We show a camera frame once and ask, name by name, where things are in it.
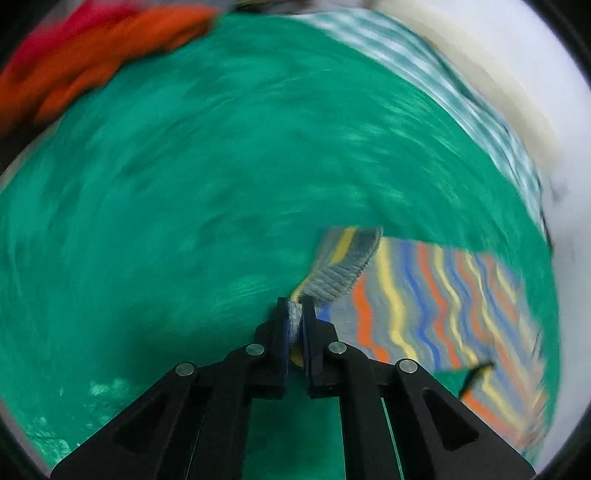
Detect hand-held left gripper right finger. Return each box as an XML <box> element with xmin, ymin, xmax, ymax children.
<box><xmin>302</xmin><ymin>298</ymin><xmax>536</xmax><ymax>480</ymax></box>

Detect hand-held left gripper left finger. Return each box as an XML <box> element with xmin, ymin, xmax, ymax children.
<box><xmin>50</xmin><ymin>298</ymin><xmax>293</xmax><ymax>480</ymax></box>

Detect striped grey small garment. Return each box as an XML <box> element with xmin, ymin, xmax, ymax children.
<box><xmin>288</xmin><ymin>225</ymin><xmax>550</xmax><ymax>455</ymax></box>

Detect green blanket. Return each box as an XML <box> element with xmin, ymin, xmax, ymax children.
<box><xmin>0</xmin><ymin>11</ymin><xmax>561</xmax><ymax>480</ymax></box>

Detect green white checked cloth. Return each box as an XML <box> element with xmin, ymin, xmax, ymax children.
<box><xmin>300</xmin><ymin>9</ymin><xmax>552</xmax><ymax>241</ymax></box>

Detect cream cushion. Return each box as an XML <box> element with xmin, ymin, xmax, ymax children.
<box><xmin>374</xmin><ymin>0</ymin><xmax>566</xmax><ymax>171</ymax></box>

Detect orange cloth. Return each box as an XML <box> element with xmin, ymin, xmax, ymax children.
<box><xmin>0</xmin><ymin>7</ymin><xmax>218</xmax><ymax>127</ymax></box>

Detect red cloth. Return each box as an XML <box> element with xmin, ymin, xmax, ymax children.
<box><xmin>9</xmin><ymin>0</ymin><xmax>139</xmax><ymax>79</ymax></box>

